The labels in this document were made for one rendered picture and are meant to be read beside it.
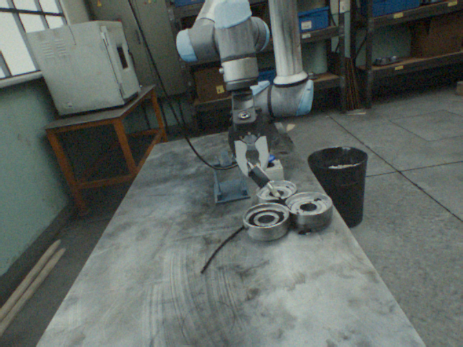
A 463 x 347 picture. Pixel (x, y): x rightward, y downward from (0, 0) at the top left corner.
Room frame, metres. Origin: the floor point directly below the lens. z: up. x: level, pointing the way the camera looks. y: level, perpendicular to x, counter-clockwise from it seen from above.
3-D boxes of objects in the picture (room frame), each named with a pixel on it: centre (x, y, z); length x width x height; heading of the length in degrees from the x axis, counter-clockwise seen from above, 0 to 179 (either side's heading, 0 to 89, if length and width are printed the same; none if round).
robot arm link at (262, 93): (1.25, -0.17, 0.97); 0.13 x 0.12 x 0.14; 64
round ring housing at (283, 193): (0.76, -0.12, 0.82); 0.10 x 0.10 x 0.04
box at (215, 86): (4.36, -0.04, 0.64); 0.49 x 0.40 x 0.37; 91
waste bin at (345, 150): (1.82, -0.66, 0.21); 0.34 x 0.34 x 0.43
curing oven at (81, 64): (3.12, 0.93, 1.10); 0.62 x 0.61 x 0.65; 176
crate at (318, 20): (4.31, -1.22, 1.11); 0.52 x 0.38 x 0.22; 86
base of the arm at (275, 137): (1.25, -0.16, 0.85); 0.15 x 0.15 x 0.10
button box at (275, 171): (0.92, -0.13, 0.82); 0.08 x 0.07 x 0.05; 176
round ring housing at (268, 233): (0.65, -0.07, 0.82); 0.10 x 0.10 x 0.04
